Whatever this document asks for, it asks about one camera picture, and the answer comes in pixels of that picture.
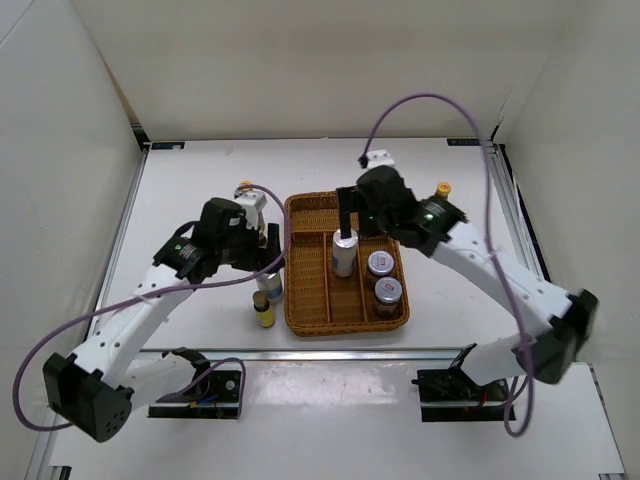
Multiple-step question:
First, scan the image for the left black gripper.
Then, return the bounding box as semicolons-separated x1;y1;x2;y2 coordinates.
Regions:
216;219;284;274

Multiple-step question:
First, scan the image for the brown jar white lid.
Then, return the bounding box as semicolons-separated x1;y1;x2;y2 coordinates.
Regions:
366;250;395;288
373;276;403;320

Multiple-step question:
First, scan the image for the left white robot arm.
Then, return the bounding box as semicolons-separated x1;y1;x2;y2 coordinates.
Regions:
43;188;284;443

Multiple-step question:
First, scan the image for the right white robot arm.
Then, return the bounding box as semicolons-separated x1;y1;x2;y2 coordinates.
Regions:
336;165;598;401

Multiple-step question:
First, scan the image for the small brown cork bottle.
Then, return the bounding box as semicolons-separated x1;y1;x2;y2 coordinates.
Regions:
258;230;268;248

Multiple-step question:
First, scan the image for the silver lid blue can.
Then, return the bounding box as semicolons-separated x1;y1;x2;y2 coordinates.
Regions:
256;271;284;304

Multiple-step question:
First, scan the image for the green label sauce bottle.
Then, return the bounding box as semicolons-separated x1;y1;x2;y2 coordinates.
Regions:
237;180;252;195

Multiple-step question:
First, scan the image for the woven wicker divided basket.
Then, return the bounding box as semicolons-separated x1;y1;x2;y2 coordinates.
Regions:
284;191;410;336

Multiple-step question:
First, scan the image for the small yellow cork bottle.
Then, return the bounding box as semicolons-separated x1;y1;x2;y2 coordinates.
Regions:
252;291;275;328

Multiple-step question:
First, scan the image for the red label sauce bottle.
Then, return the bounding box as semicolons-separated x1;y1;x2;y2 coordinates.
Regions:
434;182;452;200

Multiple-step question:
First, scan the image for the right blue table label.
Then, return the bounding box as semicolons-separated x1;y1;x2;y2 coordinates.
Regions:
446;138;481;147

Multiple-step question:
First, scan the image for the blue table label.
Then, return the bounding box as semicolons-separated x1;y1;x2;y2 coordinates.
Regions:
446;138;481;147
151;142;185;151

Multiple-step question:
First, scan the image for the left blue table label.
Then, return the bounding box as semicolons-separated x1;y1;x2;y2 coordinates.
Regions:
151;142;185;151

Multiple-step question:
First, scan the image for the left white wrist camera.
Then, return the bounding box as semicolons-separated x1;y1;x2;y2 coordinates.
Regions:
234;190;267;228

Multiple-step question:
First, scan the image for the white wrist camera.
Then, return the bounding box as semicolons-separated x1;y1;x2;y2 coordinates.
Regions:
366;150;395;169
234;190;267;228

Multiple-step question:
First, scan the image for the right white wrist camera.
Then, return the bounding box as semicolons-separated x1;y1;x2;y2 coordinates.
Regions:
366;150;395;169

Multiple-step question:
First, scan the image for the front aluminium rail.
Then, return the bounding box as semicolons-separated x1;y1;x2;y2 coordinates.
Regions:
54;347;546;362

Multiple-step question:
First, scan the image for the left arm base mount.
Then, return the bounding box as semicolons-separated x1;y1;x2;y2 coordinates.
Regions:
147;347;247;420

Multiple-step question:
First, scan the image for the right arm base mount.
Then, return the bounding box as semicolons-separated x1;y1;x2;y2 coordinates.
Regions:
411;343;508;423

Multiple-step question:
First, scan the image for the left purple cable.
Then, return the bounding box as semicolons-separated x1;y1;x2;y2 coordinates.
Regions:
10;183;294;432

